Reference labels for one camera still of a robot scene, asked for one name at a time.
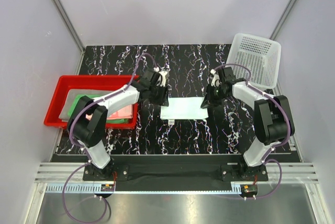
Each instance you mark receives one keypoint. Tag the grey towel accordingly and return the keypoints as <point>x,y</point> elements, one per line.
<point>73,92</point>

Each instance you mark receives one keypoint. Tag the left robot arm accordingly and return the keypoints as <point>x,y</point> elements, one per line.
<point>87,123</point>

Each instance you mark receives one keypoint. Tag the green towel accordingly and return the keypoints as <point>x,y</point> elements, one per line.
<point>65,115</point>

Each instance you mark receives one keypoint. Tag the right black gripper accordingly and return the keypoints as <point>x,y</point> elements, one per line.
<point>209,101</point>

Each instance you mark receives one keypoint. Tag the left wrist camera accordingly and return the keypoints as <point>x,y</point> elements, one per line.
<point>163,77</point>

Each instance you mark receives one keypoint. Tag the pink towel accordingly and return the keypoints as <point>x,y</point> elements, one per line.
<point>124,113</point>

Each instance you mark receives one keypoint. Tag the right aluminium frame post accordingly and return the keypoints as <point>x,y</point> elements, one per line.
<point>283,18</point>

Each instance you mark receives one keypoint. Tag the left aluminium frame post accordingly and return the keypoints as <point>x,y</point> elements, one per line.
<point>67,22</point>

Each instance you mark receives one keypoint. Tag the white plastic basket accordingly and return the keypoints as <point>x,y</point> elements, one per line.
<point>260,55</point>

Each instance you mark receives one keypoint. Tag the aluminium frame post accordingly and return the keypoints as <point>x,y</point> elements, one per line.
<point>283,18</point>
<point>67,22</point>

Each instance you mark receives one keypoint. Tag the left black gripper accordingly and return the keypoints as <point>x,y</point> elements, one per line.
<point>163,100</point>

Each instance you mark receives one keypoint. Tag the red plastic tray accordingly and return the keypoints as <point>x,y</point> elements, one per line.
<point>69,82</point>

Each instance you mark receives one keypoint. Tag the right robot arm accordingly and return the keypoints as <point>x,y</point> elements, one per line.
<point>272,120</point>

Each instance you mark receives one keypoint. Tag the white towel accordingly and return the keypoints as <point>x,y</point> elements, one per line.
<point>184,108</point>

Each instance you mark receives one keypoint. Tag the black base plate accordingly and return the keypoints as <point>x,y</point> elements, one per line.
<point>175,173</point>

